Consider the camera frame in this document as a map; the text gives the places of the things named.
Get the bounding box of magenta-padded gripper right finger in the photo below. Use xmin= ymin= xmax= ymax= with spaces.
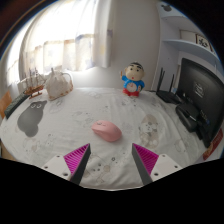
xmin=131 ymin=143 xmax=184 ymax=186

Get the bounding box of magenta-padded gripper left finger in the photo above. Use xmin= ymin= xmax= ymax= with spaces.
xmin=41 ymin=143 xmax=92 ymax=186

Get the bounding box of pink computer mouse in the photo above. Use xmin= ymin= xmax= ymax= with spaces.
xmin=91 ymin=119 xmax=123 ymax=143

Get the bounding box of dark grey cat-shaped mouse pad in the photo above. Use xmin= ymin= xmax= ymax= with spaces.
xmin=16 ymin=99 xmax=48 ymax=138

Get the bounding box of white printed tablecloth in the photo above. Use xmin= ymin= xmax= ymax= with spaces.
xmin=0 ymin=87 xmax=214 ymax=189

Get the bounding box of red flat packet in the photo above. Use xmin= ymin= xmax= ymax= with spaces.
xmin=202 ymin=129 xmax=224 ymax=161

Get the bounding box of large white conch shell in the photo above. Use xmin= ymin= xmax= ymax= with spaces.
xmin=44 ymin=67 xmax=74 ymax=101

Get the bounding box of cartoon boy figurine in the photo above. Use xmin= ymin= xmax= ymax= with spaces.
xmin=120 ymin=61 xmax=146 ymax=98

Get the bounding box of wooden model sailing ship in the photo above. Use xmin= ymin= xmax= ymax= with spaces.
xmin=21 ymin=67 xmax=47 ymax=100

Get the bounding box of black monitor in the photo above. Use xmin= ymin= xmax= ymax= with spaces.
xmin=176 ymin=57 xmax=224 ymax=148

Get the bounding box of orange wooden chair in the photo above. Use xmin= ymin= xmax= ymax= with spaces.
xmin=0 ymin=91 xmax=13 ymax=119

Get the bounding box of white star-print curtain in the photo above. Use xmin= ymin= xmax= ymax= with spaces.
xmin=4 ymin=0 xmax=114 ymax=88

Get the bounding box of white wall shelf unit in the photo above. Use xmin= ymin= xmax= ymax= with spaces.
xmin=156 ymin=1 xmax=221 ymax=91

